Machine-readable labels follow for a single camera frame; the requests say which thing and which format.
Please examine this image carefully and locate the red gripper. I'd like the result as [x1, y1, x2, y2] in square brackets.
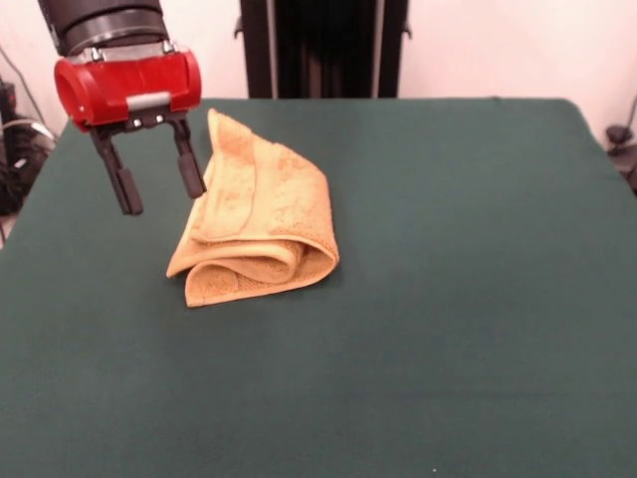
[53, 42, 208, 217]

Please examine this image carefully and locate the tan terry towel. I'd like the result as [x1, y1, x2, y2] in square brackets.
[165, 108, 340, 309]

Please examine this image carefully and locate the black equipment bundle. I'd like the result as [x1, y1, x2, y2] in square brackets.
[0, 117, 57, 216]

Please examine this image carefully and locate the dark green table cloth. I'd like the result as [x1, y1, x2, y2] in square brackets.
[0, 97, 637, 478]

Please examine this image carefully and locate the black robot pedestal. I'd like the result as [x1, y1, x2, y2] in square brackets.
[231, 0, 414, 100]

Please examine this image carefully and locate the black plug with cable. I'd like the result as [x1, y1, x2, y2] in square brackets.
[604, 124, 637, 196]

